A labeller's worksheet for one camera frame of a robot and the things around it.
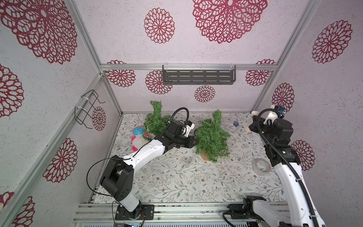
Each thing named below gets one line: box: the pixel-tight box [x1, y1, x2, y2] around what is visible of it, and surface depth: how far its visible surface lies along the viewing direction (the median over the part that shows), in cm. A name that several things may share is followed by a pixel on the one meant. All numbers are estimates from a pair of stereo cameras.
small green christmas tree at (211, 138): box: [195, 109, 231, 163], surface depth 76 cm
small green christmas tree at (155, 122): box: [142, 100, 172, 141], surface depth 78 cm
